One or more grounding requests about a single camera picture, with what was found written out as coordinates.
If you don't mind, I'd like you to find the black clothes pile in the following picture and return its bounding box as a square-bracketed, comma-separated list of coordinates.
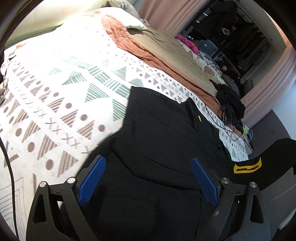
[210, 80, 245, 133]

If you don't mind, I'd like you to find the cream padded headboard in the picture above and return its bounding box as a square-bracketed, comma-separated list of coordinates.
[5, 0, 107, 48]

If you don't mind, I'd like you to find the black cord on bed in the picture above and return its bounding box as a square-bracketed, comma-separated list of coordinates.
[204, 104, 243, 142]

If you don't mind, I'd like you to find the white pillow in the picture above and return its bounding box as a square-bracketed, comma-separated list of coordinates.
[98, 1, 146, 30]

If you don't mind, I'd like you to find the pink curtain right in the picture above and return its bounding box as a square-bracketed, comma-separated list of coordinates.
[241, 44, 295, 127]

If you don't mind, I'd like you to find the tan and rust blanket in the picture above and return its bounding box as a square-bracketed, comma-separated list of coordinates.
[101, 16, 220, 114]

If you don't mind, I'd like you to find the pink curtain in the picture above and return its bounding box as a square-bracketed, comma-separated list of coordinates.
[241, 44, 295, 127]
[139, 0, 209, 36]

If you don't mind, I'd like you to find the pink curtain left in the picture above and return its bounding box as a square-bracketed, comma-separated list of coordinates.
[139, 0, 209, 36]

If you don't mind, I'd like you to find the patterned white bedspread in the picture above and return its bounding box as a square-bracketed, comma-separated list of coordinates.
[1, 9, 247, 240]

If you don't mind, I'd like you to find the green object on nightstand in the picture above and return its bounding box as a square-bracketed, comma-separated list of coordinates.
[243, 125, 249, 135]

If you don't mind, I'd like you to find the black cable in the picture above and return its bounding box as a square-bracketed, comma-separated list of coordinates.
[0, 136, 20, 241]

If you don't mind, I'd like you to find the magenta clothing item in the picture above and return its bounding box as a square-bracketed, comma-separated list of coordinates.
[175, 35, 200, 56]

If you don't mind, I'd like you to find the black jacket with yellow patch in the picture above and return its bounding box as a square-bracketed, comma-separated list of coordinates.
[82, 87, 295, 240]

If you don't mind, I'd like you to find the white nightstand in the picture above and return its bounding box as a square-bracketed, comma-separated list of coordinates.
[243, 128, 253, 155]

